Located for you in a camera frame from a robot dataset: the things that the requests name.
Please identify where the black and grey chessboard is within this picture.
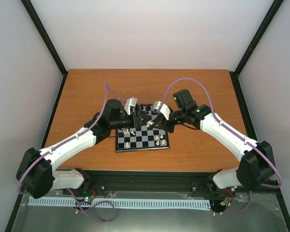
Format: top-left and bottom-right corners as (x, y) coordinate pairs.
(115, 103), (171, 152)

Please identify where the black aluminium frame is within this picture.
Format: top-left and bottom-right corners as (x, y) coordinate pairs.
(4, 0), (290, 232)

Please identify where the light blue cable duct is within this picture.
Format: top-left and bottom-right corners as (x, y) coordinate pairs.
(28, 197), (211, 211)

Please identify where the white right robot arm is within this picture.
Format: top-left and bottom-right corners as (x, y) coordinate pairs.
(153, 89), (275, 190)

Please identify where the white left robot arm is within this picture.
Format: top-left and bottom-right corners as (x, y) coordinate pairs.
(16, 98), (151, 199)

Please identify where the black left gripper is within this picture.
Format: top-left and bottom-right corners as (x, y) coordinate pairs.
(111, 112), (152, 130)

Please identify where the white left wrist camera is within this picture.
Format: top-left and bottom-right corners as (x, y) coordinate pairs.
(124, 97), (137, 115)

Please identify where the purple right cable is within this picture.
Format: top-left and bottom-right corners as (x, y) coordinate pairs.
(159, 77), (283, 216)

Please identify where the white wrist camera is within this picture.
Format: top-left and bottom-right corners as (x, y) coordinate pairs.
(153, 101), (171, 120)
(124, 97), (137, 115)

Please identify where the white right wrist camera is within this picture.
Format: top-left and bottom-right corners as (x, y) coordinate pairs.
(153, 101), (171, 120)

